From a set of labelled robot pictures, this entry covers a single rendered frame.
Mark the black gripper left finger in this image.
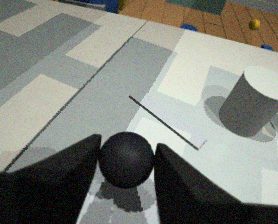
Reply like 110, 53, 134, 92
0, 134, 102, 224

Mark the grey cylinder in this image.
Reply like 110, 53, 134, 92
219, 65, 278, 137

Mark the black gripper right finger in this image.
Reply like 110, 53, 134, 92
154, 143, 278, 224

